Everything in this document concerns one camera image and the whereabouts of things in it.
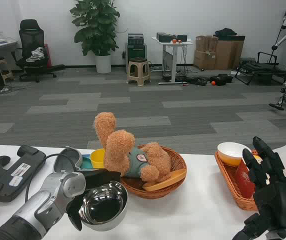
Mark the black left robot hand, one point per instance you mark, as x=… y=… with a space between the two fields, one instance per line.
x=100 y=177

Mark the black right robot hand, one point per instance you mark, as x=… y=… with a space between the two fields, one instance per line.
x=275 y=197

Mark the shiny metal bowl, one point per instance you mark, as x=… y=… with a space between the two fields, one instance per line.
x=103 y=207

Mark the grey plastic bowl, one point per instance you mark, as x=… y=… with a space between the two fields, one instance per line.
x=70 y=155

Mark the white and orange bowl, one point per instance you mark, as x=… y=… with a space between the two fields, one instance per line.
x=230 y=152

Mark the yellow plastic cup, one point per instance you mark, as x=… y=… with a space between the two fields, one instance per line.
x=96 y=158

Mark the teal plastic plate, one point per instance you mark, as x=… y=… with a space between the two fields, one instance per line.
x=86 y=163

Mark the brown teddy bear green vest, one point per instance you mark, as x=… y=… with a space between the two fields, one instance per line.
x=123 y=155

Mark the red paper packet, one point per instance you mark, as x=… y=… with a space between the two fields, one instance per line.
x=244 y=180

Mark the rectangular wicker basket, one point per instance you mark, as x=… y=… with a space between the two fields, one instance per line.
x=235 y=190

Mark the small yellow item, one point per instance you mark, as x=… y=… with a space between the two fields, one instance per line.
x=256 y=158

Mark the round wicker basket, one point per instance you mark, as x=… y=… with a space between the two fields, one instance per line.
x=158 y=192

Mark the orange plastic plate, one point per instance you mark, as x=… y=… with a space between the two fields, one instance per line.
x=168 y=183

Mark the black device with white labels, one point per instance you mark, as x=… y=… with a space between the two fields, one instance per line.
x=25 y=175

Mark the white plant pot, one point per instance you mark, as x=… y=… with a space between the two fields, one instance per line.
x=103 y=63

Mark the beige plastic stool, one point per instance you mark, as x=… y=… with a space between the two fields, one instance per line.
x=139 y=66

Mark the black green equipment cabinet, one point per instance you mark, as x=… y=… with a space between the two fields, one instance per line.
x=136 y=52

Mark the black folding chair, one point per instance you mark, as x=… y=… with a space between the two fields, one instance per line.
x=258 y=68

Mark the orange ball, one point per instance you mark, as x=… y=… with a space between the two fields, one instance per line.
x=174 y=41
x=213 y=83

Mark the red panel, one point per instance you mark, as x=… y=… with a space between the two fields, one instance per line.
x=48 y=57

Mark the flat black case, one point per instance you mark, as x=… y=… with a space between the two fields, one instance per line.
x=198 y=81

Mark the white crumpled cloth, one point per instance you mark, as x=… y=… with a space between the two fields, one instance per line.
x=36 y=55

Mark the black striped crate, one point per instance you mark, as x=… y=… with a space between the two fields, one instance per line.
x=136 y=38

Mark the white standing desk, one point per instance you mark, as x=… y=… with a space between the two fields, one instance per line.
x=174 y=50

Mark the large cardboard box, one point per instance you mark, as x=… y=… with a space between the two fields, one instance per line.
x=229 y=55

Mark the green leafy plant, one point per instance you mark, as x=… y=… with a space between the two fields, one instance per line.
x=95 y=25

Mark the large black box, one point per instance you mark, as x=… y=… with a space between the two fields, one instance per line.
x=165 y=37

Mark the low cardboard box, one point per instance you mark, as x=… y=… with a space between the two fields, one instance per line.
x=204 y=60

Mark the black office chair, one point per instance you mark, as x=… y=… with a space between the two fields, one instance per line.
x=31 y=35

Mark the small black box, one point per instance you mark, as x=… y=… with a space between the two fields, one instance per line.
x=182 y=38

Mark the open cardboard box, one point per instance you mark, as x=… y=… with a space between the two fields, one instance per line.
x=205 y=43

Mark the black bag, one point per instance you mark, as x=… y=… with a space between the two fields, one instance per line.
x=225 y=32

